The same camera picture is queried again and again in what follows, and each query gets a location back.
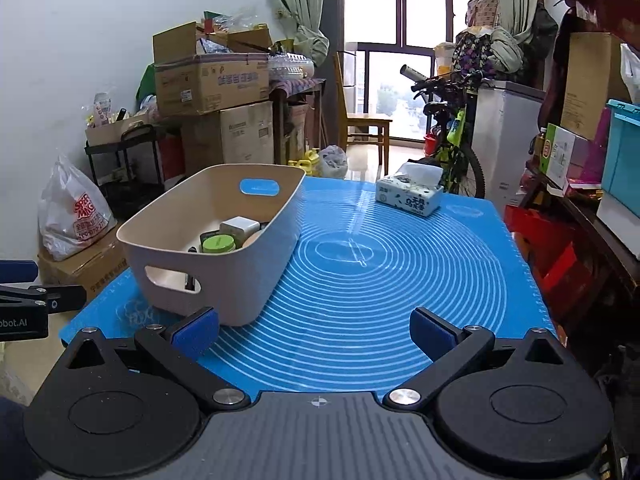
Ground cardboard box with black print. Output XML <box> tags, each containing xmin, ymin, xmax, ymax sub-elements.
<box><xmin>37</xmin><ymin>230</ymin><xmax>133</xmax><ymax>303</ymax></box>

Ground dark wooden side table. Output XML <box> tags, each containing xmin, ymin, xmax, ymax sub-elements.
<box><xmin>525</xmin><ymin>160</ymin><xmax>640</xmax><ymax>311</ymax></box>

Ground green bag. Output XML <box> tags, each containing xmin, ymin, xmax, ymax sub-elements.
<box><xmin>136</xmin><ymin>62</ymin><xmax>158</xmax><ymax>103</ymax></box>

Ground tall cardboard box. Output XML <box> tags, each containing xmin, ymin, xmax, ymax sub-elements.
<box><xmin>560</xmin><ymin>32</ymin><xmax>633</xmax><ymax>141</ymax></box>

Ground teal plastic crate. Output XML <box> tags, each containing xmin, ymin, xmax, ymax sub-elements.
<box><xmin>600</xmin><ymin>100</ymin><xmax>640</xmax><ymax>218</ymax></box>

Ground wooden chair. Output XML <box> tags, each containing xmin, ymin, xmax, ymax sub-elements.
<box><xmin>334</xmin><ymin>51</ymin><xmax>393</xmax><ymax>166</ymax></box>

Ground white red plastic bag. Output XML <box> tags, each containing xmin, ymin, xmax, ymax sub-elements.
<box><xmin>39</xmin><ymin>154</ymin><xmax>118</xmax><ymax>262</ymax></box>

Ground yellow plastic containers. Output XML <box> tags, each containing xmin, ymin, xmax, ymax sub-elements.
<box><xmin>287</xmin><ymin>149</ymin><xmax>321</xmax><ymax>177</ymax></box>

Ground dark framed window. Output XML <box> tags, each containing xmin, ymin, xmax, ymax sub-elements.
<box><xmin>325</xmin><ymin>0</ymin><xmax>498</xmax><ymax>143</ymax></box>

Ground tissue pack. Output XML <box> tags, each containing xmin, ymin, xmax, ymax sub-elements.
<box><xmin>376</xmin><ymin>162</ymin><xmax>445</xmax><ymax>218</ymax></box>

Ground pink box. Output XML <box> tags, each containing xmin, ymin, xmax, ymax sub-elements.
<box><xmin>565</xmin><ymin>107</ymin><xmax>612</xmax><ymax>183</ymax></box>

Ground clear plastic containers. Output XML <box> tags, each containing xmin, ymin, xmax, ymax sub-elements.
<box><xmin>267</xmin><ymin>52</ymin><xmax>316</xmax><ymax>81</ymax></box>

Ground black utility cart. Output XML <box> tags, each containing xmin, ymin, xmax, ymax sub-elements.
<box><xmin>84</xmin><ymin>124</ymin><xmax>166</xmax><ymax>221</ymax></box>

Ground dark maroon bag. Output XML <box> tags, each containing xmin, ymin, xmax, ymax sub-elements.
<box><xmin>542</xmin><ymin>10</ymin><xmax>576</xmax><ymax>126</ymax></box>

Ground red appliance box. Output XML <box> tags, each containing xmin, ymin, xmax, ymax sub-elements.
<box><xmin>157</xmin><ymin>132</ymin><xmax>186</xmax><ymax>181</ymax></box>

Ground shallow cardboard box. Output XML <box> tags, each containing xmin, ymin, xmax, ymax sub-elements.
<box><xmin>85</xmin><ymin>112</ymin><xmax>151</xmax><ymax>147</ymax></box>

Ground white chest freezer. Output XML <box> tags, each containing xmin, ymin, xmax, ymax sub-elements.
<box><xmin>472</xmin><ymin>80</ymin><xmax>547</xmax><ymax>206</ymax></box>

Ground bicycle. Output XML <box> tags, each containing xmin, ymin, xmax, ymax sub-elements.
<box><xmin>400</xmin><ymin>64</ymin><xmax>487</xmax><ymax>198</ymax></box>

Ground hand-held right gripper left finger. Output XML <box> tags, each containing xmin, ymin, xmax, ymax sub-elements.
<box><xmin>55</xmin><ymin>306</ymin><xmax>251</xmax><ymax>411</ymax></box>

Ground blue silicone mat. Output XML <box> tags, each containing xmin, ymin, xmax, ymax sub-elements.
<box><xmin>59</xmin><ymin>176</ymin><xmax>558</xmax><ymax>395</ymax></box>

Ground large brown cardboard box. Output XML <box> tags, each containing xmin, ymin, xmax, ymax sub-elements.
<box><xmin>180</xmin><ymin>101</ymin><xmax>275</xmax><ymax>176</ymax></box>

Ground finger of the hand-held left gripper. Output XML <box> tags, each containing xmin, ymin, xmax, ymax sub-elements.
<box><xmin>0</xmin><ymin>284</ymin><xmax>87</xmax><ymax>315</ymax></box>
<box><xmin>0</xmin><ymin>260</ymin><xmax>40</xmax><ymax>284</ymax></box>

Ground floral fabric bundle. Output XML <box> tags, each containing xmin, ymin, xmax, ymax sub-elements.
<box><xmin>452</xmin><ymin>27</ymin><xmax>496</xmax><ymax>78</ymax></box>

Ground white power adapter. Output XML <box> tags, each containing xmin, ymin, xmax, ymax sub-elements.
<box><xmin>219</xmin><ymin>216</ymin><xmax>261</xmax><ymax>241</ymax></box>

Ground white box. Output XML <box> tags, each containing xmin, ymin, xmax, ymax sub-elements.
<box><xmin>596</xmin><ymin>192</ymin><xmax>640</xmax><ymax>261</ymax></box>

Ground taped open cardboard box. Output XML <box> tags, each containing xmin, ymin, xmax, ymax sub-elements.
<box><xmin>152</xmin><ymin>21</ymin><xmax>273</xmax><ymax>117</ymax></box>

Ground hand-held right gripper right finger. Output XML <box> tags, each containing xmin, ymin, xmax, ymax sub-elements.
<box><xmin>382</xmin><ymin>307</ymin><xmax>583</xmax><ymax>408</ymax></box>

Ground beige plastic storage bin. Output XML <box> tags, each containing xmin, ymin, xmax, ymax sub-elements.
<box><xmin>116</xmin><ymin>163</ymin><xmax>307</xmax><ymax>327</ymax></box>

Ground red plastic crate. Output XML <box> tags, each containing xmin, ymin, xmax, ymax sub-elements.
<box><xmin>504</xmin><ymin>204</ymin><xmax>581</xmax><ymax>301</ymax></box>

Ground green white carton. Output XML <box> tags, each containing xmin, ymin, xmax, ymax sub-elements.
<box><xmin>544</xmin><ymin>123</ymin><xmax>576</xmax><ymax>191</ymax></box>

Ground white plastic jug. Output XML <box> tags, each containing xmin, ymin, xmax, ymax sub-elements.
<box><xmin>434</xmin><ymin>42</ymin><xmax>457</xmax><ymax>76</ymax></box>

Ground patterned box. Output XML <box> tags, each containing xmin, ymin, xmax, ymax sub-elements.
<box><xmin>467</xmin><ymin>0</ymin><xmax>501</xmax><ymax>31</ymax></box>

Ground grey plastic bag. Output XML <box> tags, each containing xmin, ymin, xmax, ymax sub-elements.
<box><xmin>317</xmin><ymin>145</ymin><xmax>348</xmax><ymax>180</ymax></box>

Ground light green curtain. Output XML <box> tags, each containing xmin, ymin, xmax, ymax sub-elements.
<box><xmin>492</xmin><ymin>0</ymin><xmax>541</xmax><ymax>73</ymax></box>
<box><xmin>267</xmin><ymin>0</ymin><xmax>331</xmax><ymax>68</ymax></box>

